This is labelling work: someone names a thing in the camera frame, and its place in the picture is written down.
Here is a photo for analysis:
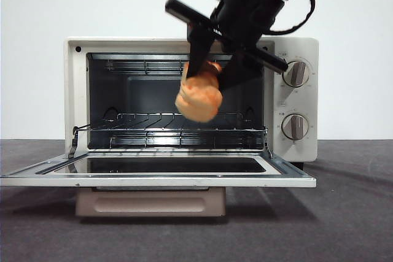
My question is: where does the metal wire oven rack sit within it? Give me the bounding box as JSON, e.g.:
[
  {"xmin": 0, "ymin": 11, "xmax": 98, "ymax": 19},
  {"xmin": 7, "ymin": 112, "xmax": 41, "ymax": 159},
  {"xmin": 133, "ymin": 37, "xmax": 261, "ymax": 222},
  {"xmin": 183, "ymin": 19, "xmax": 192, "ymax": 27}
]
[{"xmin": 107, "ymin": 112, "xmax": 267, "ymax": 150}]

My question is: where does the oven door with beige handle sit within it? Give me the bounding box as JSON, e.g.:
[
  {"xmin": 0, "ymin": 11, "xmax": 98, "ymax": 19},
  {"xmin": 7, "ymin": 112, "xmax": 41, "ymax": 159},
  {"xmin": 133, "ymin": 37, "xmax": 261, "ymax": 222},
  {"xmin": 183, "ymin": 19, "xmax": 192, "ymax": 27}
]
[{"xmin": 0, "ymin": 125, "xmax": 317, "ymax": 217}]

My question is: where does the cream Toshiba toaster oven body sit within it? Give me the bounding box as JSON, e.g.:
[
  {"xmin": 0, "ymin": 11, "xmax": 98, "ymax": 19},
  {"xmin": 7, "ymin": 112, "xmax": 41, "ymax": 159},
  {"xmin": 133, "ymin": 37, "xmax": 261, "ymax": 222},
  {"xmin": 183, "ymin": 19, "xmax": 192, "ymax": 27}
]
[{"xmin": 63, "ymin": 36, "xmax": 319, "ymax": 171}]

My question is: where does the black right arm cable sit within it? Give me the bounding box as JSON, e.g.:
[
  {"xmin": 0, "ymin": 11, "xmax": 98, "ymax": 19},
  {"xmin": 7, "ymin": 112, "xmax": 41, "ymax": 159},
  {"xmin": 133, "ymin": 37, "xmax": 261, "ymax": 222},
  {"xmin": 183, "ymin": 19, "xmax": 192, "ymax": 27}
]
[{"xmin": 267, "ymin": 0, "xmax": 317, "ymax": 34}]

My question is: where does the temperature knob with beige grip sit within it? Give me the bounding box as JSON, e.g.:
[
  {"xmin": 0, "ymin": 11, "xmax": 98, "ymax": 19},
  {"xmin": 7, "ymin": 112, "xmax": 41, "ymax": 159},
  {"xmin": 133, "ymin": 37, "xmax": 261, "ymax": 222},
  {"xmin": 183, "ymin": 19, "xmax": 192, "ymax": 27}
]
[{"xmin": 281, "ymin": 61, "xmax": 311, "ymax": 88}]

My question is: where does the timer knob with beige grip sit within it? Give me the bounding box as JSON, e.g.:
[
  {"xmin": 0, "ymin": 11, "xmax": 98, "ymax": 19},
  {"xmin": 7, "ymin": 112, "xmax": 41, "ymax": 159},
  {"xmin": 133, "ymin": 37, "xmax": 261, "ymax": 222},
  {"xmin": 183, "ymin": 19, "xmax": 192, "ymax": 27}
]
[{"xmin": 281, "ymin": 114, "xmax": 309, "ymax": 145}]

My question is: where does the golden brown bread roll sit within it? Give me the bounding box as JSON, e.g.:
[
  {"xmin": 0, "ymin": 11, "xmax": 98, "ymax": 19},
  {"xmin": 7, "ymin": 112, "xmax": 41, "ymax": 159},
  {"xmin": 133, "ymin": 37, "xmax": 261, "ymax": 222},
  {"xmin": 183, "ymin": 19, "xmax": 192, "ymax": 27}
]
[{"xmin": 174, "ymin": 61, "xmax": 224, "ymax": 123}]

